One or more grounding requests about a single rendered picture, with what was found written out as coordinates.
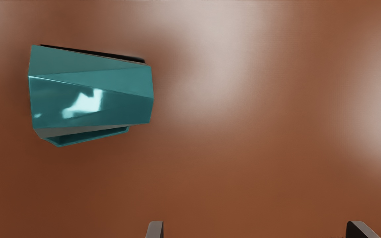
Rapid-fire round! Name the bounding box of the teal faceted mug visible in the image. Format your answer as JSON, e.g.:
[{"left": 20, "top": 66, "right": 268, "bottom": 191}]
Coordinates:
[{"left": 28, "top": 45, "right": 154, "bottom": 147}]

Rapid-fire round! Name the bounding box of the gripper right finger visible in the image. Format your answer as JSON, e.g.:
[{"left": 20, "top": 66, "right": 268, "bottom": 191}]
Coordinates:
[{"left": 346, "top": 220, "right": 381, "bottom": 238}]

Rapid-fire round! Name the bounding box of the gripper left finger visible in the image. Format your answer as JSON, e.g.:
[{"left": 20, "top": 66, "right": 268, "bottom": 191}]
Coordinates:
[{"left": 145, "top": 220, "right": 164, "bottom": 238}]

